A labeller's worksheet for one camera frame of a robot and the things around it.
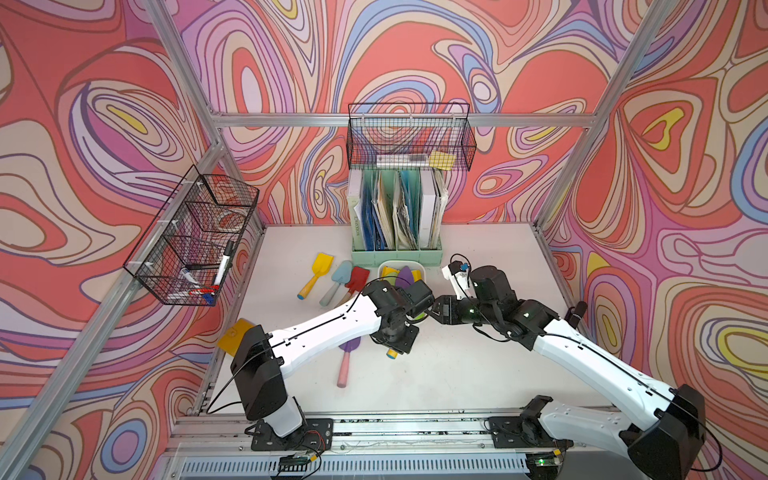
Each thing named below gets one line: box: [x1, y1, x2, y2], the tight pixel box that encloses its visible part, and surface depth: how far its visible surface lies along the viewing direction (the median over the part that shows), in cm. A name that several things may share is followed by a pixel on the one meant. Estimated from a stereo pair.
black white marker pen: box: [214, 239, 234, 286], surface depth 70 cm
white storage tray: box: [378, 260, 427, 283], surface depth 103 cm
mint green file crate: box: [347, 168, 448, 267], surface depth 101 cm
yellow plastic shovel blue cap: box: [297, 252, 334, 300], surface depth 109 cm
